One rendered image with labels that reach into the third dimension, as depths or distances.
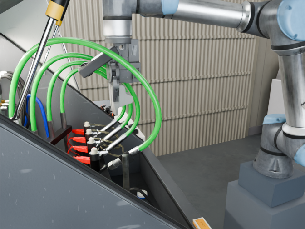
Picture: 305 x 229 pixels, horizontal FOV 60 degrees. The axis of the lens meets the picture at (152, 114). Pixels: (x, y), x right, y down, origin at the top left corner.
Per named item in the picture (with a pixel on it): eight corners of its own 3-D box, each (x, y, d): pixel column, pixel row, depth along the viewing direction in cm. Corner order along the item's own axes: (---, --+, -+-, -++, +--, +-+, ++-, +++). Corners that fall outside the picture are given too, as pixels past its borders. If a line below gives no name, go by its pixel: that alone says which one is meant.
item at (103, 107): (120, 119, 142) (120, 109, 141) (100, 121, 139) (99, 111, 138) (112, 108, 163) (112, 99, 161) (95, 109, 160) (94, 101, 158)
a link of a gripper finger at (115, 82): (120, 102, 70) (118, 69, 67) (114, 103, 70) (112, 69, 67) (116, 98, 74) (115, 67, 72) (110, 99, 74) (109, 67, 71)
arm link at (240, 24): (273, 5, 93) (135, -17, 83) (294, 2, 82) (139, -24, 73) (265, 39, 96) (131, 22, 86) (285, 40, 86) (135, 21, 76)
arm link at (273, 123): (280, 139, 111) (285, 108, 107) (302, 153, 99) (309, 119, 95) (253, 141, 109) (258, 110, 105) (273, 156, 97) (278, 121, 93)
